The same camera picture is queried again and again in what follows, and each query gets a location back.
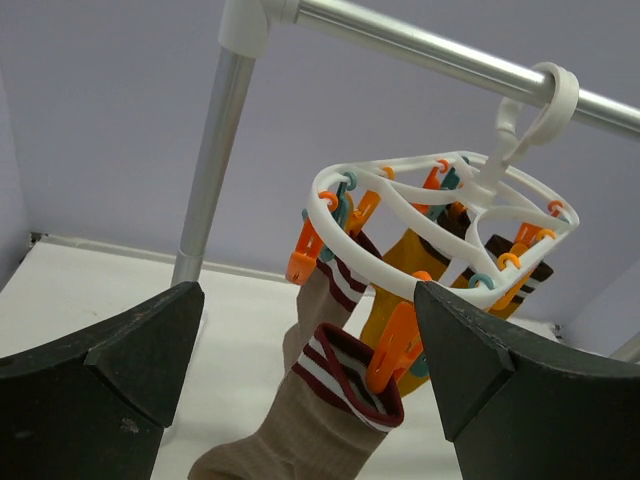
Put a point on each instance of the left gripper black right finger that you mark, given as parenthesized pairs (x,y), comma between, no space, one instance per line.
(516,405)

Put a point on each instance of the white round clip hanger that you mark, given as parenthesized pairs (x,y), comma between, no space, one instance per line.
(490,224)

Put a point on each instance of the maroon white striped sock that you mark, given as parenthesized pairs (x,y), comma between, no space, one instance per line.
(330,295)

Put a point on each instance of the yellow orange clothes peg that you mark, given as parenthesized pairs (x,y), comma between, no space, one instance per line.
(303,259)

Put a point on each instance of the teal clothes peg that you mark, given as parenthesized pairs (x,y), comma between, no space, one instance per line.
(341,213)

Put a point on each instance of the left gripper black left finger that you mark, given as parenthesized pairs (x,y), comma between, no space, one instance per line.
(95,404)

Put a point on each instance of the white clothes drying rack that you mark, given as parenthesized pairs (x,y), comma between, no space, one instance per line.
(243,36)

